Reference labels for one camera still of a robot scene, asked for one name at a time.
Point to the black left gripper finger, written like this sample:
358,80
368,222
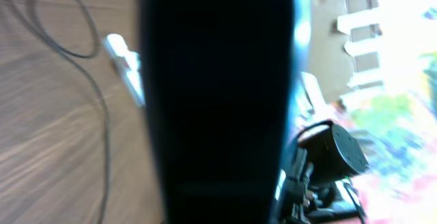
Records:
217,79

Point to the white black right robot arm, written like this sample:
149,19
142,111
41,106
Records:
314,183

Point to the white power strip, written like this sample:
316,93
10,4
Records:
128,65

